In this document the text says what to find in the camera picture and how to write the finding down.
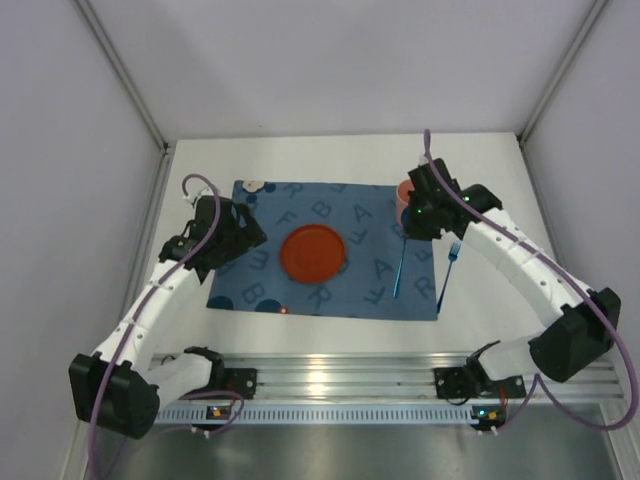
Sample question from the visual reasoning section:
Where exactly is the pink plastic cup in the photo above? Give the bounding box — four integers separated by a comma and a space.
395, 179, 414, 226

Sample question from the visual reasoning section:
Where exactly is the blue metal spoon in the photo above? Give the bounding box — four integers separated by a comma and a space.
392, 237, 407, 299

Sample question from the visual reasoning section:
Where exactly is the blue metal fork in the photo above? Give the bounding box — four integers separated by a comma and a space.
437, 240, 462, 313

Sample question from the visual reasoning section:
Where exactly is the blue letter-print placemat cloth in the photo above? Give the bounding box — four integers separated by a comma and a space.
206, 180, 438, 321

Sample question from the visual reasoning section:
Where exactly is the red plastic plate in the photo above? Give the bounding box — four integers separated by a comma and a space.
279, 224, 346, 285

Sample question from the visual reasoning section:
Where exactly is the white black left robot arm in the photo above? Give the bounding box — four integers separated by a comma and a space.
69, 194, 267, 439

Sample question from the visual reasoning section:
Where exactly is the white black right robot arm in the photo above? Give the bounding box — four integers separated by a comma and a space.
404, 158, 621, 389

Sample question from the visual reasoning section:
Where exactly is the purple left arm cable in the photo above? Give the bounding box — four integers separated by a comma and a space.
87, 173, 246, 480

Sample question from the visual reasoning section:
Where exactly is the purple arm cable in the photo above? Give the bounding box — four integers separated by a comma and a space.
87, 173, 246, 480
422, 128, 637, 436

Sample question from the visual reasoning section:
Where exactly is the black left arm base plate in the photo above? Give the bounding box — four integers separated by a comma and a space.
191, 367, 258, 400

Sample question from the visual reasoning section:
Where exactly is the aluminium rail frame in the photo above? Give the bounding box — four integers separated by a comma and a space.
114, 144, 624, 404

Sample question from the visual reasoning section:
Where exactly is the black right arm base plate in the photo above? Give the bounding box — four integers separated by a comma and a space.
433, 366, 527, 401

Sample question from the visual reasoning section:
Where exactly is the perforated grey cable duct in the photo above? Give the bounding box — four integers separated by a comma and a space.
156, 403, 502, 425

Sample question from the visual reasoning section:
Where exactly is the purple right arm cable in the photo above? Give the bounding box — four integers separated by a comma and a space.
422, 128, 637, 436

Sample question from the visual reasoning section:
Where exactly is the left aluminium corner post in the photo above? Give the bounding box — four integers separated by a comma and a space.
71, 0, 168, 151

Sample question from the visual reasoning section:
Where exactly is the aluminium corner post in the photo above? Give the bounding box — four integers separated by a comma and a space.
71, 0, 168, 151
516, 0, 611, 146

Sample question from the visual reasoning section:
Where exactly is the right aluminium corner post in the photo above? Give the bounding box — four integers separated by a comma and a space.
516, 0, 611, 146

